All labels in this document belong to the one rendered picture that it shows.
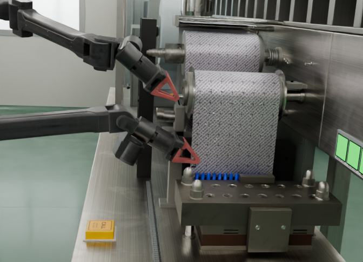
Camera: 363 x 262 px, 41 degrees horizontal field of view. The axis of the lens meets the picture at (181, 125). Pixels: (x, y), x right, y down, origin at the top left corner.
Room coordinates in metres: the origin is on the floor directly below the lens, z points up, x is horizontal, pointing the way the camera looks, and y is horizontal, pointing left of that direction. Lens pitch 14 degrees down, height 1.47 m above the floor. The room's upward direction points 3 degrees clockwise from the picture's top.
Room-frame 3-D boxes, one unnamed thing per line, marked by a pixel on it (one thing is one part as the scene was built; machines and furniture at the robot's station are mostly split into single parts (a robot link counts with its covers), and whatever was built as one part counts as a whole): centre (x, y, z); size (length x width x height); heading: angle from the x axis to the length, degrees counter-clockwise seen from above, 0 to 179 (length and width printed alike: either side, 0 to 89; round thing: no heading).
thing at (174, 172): (1.36, 0.03, 1.05); 0.06 x 0.05 x 0.31; 97
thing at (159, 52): (1.57, 0.09, 1.33); 0.06 x 0.03 x 0.03; 97
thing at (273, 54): (1.62, -0.28, 1.33); 0.07 x 0.07 x 0.07; 7
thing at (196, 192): (1.11, -0.05, 1.05); 0.04 x 0.04 x 0.04
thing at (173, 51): (1.58, 0.04, 1.33); 0.06 x 0.06 x 0.06; 7
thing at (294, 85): (1.37, -0.31, 1.28); 0.06 x 0.05 x 0.02; 97
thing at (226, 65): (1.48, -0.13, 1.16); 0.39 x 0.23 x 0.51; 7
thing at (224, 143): (1.29, -0.15, 1.11); 0.23 x 0.01 x 0.18; 97
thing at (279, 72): (1.36, -0.27, 1.25); 0.15 x 0.01 x 0.15; 7
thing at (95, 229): (1.15, 0.20, 0.91); 0.07 x 0.07 x 0.02; 7
